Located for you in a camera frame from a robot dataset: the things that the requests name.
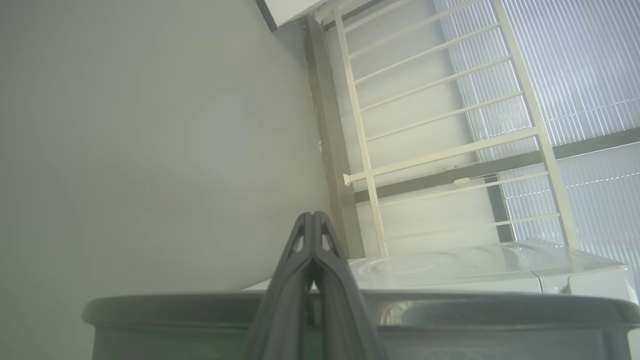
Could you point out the white metal drying rack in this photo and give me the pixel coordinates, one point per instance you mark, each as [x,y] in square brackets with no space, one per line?
[370,175]

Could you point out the black round glass washer door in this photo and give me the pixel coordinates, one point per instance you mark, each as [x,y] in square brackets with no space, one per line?
[175,325]

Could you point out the grey baseboard strip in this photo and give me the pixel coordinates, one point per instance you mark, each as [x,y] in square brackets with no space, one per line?
[335,150]

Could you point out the white front-load washing machine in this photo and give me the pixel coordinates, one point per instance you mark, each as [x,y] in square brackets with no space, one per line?
[475,265]

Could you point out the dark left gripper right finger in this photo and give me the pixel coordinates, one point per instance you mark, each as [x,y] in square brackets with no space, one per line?
[345,320]

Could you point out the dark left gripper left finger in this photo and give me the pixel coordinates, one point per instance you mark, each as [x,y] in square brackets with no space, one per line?
[285,310]

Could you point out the white ribbed window blind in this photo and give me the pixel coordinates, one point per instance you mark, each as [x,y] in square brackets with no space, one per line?
[575,75]

